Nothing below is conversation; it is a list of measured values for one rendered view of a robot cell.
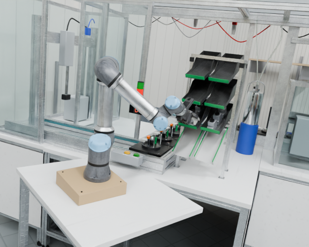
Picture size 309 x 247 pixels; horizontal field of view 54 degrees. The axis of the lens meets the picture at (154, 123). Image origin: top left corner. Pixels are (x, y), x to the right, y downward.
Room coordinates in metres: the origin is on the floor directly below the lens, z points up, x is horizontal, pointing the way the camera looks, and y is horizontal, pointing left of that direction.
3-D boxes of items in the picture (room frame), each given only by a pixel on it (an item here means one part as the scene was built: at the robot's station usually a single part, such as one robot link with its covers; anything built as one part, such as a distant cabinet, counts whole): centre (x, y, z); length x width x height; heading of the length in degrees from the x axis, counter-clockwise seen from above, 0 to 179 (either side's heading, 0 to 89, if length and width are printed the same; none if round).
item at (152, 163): (2.05, 0.31, 0.91); 0.89 x 0.06 x 0.11; 69
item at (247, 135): (2.64, -0.84, 0.99); 0.16 x 0.16 x 0.27
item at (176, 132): (2.57, -0.17, 1.01); 0.24 x 0.24 x 0.13; 69
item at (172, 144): (2.34, -0.09, 1.01); 0.24 x 0.24 x 0.13; 69
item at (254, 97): (2.64, -0.84, 1.32); 0.14 x 0.14 x 0.38
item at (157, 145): (2.10, 0.00, 0.98); 0.14 x 0.14 x 0.02
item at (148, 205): (1.60, 0.24, 0.84); 0.90 x 0.70 x 0.03; 41
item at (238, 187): (2.51, -0.15, 0.84); 1.50 x 1.41 x 0.03; 69
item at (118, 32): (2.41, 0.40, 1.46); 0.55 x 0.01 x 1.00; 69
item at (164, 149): (2.10, 0.00, 0.96); 0.24 x 0.24 x 0.02; 69
